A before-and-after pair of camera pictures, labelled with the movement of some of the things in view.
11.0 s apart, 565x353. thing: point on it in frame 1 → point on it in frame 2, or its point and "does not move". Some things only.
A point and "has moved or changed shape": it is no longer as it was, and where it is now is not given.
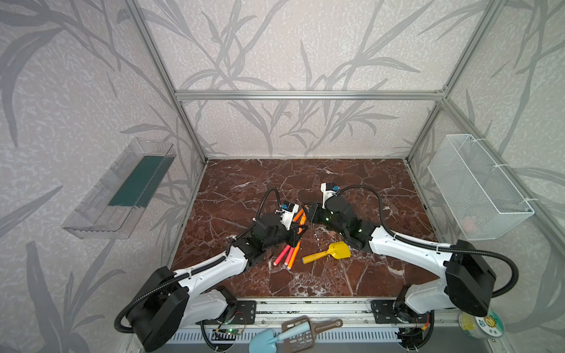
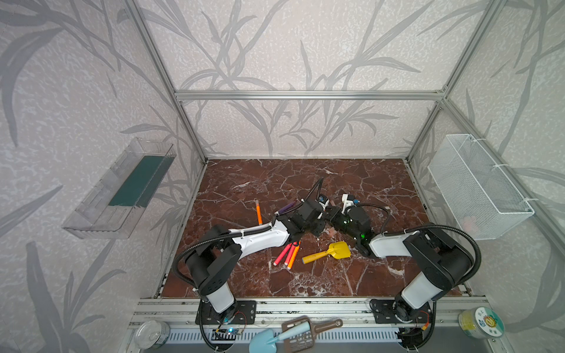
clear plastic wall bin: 112,209 does not move
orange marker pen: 293,256 does not move
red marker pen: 289,256 does not move
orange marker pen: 299,215 has moved or changed shape
